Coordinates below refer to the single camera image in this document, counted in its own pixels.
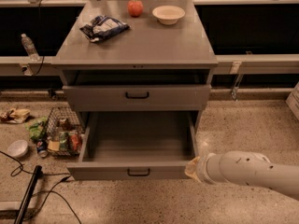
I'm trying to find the black pole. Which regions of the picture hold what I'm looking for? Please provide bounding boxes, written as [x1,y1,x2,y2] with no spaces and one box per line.
[14,165,42,224]

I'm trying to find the red apple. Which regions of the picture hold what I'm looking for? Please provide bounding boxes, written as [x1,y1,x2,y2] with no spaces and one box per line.
[127,0,143,17]

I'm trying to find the black hanging cable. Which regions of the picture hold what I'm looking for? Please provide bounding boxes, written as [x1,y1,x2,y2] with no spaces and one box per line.
[32,0,51,77]

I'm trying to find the wire basket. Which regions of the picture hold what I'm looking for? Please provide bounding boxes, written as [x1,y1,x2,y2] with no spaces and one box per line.
[46,107,84,156]

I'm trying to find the green snack bag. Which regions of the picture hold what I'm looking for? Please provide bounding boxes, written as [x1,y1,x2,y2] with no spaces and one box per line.
[26,117,48,143]

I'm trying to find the white bowl on cabinet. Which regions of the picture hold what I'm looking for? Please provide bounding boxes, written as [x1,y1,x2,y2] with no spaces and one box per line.
[152,6,185,25]

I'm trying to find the grey drawer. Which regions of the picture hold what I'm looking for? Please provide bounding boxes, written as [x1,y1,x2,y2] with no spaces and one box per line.
[67,111,201,180]
[63,84,211,112]

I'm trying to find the crumpled yellow wrapper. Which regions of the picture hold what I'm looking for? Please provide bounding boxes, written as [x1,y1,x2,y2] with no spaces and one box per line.
[0,108,30,124]

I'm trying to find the green can in basket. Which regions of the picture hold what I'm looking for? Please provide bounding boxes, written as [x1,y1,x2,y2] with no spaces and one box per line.
[59,132,68,151]

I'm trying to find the grey drawer cabinet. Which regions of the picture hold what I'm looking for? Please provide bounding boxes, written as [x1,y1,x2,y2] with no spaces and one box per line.
[52,0,218,126]

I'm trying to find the red snack bag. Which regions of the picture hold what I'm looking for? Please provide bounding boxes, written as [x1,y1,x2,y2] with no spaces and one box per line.
[69,131,82,153]

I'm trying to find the grey top drawer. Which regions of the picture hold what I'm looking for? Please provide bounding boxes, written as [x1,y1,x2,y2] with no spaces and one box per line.
[63,84,211,112]

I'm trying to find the brown can in basket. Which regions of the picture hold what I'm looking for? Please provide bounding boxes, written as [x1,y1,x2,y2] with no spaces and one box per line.
[59,117,70,130]

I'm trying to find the blue white chip bag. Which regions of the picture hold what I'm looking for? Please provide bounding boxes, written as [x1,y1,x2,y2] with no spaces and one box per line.
[79,15,130,43]

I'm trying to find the clear plastic water bottle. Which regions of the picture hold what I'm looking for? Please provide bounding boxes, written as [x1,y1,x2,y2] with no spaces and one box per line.
[21,34,40,62]

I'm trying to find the cardboard box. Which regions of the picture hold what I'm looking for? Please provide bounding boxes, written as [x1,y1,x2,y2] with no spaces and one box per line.
[286,82,299,120]

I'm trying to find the black cable on floor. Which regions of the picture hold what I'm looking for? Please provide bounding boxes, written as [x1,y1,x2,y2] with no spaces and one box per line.
[0,149,83,224]

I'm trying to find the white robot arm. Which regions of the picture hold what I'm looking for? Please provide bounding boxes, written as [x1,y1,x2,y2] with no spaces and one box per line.
[185,151,299,200]

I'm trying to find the blue soda can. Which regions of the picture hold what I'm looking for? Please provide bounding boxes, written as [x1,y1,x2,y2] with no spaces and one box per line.
[36,139,48,158]

